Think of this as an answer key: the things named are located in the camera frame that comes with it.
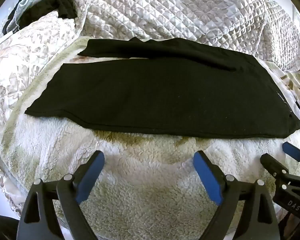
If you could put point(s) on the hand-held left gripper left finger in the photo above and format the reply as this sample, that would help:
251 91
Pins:
91 175

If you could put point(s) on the white quilted bedspread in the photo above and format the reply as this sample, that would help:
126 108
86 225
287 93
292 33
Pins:
170 10

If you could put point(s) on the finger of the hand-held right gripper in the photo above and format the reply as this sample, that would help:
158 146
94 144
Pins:
275 166
293 152

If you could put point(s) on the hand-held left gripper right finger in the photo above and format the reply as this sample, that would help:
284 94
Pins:
207 177

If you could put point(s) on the dark clothing heap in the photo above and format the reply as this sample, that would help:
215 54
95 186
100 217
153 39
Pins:
62 5

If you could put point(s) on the floral fleece-lined blanket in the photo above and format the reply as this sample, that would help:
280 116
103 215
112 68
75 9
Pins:
145 192

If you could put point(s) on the black pants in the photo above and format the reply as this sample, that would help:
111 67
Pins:
152 97

